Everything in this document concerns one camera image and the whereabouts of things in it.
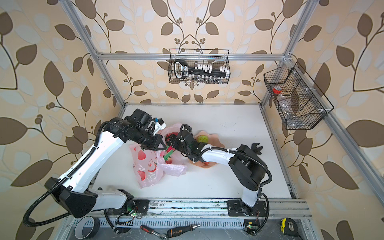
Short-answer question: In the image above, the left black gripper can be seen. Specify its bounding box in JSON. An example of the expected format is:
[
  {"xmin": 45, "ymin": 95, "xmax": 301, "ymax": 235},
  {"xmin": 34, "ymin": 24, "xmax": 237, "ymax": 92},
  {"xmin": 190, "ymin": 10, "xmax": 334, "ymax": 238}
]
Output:
[{"xmin": 133, "ymin": 127, "xmax": 169, "ymax": 150}]

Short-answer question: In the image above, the green pear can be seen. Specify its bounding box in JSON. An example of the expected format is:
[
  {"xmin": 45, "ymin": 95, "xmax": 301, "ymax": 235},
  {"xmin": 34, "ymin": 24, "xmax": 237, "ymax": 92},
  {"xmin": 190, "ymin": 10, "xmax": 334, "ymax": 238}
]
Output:
[{"xmin": 197, "ymin": 135, "xmax": 209, "ymax": 143}]

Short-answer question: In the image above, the pink dragon fruit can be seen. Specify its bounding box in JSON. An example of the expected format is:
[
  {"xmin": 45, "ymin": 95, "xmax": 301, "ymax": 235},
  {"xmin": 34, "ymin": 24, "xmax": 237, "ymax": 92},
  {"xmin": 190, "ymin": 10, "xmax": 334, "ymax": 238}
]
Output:
[{"xmin": 163, "ymin": 146, "xmax": 175, "ymax": 165}]

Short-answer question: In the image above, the pink plastic bag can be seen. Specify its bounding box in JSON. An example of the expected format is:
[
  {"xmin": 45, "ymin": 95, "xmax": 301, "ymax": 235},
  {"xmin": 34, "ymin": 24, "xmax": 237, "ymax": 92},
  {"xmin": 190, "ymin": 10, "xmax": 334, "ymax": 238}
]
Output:
[{"xmin": 128, "ymin": 122, "xmax": 187, "ymax": 189}]

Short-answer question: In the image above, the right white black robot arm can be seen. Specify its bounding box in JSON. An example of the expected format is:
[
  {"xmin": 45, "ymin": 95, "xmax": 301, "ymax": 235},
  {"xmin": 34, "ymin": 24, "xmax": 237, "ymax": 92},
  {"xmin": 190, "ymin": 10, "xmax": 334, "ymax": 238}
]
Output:
[{"xmin": 165, "ymin": 124, "xmax": 273, "ymax": 217}]

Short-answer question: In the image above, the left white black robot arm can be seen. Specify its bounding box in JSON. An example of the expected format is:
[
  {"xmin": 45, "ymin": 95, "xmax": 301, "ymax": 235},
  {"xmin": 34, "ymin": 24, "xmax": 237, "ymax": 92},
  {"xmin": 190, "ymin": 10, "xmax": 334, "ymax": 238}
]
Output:
[{"xmin": 23, "ymin": 109, "xmax": 167, "ymax": 227}]

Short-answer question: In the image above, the black socket tool set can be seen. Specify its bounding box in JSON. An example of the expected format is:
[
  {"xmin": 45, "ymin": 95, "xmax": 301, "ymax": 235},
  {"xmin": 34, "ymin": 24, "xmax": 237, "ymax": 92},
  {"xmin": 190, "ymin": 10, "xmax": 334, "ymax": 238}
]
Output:
[{"xmin": 173, "ymin": 60, "xmax": 231, "ymax": 80}]

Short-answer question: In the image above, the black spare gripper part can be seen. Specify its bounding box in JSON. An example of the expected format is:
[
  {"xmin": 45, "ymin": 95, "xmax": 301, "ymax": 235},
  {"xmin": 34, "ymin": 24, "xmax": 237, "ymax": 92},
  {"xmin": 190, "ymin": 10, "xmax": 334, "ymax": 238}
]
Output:
[{"xmin": 251, "ymin": 143, "xmax": 263, "ymax": 155}]

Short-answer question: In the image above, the black orange screwdriver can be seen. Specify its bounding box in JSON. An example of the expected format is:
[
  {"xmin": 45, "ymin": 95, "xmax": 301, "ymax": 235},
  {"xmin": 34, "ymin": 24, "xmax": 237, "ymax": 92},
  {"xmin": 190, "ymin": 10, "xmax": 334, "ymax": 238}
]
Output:
[{"xmin": 167, "ymin": 224, "xmax": 201, "ymax": 239}]

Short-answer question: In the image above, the small green circuit board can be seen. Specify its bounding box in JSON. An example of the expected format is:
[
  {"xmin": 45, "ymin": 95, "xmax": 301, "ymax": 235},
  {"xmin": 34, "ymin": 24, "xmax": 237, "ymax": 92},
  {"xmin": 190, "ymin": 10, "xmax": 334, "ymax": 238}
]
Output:
[{"xmin": 244, "ymin": 220, "xmax": 261, "ymax": 236}]

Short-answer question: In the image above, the clear bottle with red cap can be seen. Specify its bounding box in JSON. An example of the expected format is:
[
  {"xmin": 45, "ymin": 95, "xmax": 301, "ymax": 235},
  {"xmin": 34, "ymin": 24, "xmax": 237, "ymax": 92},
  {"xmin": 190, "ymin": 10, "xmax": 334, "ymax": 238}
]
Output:
[{"xmin": 273, "ymin": 86, "xmax": 300, "ymax": 121}]

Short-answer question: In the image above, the black tape roll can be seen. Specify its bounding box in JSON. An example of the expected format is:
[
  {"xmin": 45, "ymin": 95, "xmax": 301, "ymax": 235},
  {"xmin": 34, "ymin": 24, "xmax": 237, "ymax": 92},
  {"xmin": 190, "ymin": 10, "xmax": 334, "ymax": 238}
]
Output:
[{"xmin": 74, "ymin": 216, "xmax": 101, "ymax": 240}]

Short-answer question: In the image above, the yellow black tape measure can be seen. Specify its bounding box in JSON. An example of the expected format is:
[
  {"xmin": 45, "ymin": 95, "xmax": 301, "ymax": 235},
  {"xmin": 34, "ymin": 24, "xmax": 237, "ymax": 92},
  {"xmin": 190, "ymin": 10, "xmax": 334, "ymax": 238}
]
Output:
[{"xmin": 281, "ymin": 218, "xmax": 300, "ymax": 237}]

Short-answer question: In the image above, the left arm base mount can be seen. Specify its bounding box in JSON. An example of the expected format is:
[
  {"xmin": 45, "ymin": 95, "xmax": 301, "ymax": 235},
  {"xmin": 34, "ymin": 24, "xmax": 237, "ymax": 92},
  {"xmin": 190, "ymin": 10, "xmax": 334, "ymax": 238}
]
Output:
[{"xmin": 107, "ymin": 199, "xmax": 150, "ymax": 216}]

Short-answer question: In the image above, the back black wire basket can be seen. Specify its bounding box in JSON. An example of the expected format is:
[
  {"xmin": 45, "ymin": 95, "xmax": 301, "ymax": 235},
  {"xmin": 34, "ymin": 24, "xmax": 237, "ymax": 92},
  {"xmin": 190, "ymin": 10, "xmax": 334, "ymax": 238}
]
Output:
[{"xmin": 168, "ymin": 48, "xmax": 231, "ymax": 85}]

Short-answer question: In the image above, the black wire basket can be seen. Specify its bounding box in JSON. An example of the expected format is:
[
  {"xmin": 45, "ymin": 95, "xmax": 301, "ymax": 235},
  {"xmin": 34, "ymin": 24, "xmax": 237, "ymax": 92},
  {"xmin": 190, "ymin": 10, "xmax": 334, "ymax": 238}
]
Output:
[
  {"xmin": 264, "ymin": 62, "xmax": 334, "ymax": 130},
  {"xmin": 168, "ymin": 48, "xmax": 231, "ymax": 85}
]

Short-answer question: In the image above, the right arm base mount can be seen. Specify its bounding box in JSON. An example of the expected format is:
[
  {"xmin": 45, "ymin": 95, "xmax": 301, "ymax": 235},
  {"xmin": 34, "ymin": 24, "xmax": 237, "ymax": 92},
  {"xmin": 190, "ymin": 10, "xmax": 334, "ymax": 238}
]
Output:
[{"xmin": 227, "ymin": 200, "xmax": 268, "ymax": 218}]

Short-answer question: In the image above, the red handled ratchet wrench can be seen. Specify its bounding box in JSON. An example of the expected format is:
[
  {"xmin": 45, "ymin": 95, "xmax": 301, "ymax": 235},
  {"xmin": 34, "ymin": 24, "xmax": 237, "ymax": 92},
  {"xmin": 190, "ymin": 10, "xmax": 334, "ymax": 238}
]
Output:
[{"xmin": 140, "ymin": 225, "xmax": 169, "ymax": 240}]

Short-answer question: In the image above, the right black wire basket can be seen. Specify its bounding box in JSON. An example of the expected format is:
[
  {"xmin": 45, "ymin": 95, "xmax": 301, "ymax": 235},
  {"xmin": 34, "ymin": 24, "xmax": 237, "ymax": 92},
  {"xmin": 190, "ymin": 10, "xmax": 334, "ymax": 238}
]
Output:
[{"xmin": 264, "ymin": 62, "xmax": 334, "ymax": 130}]

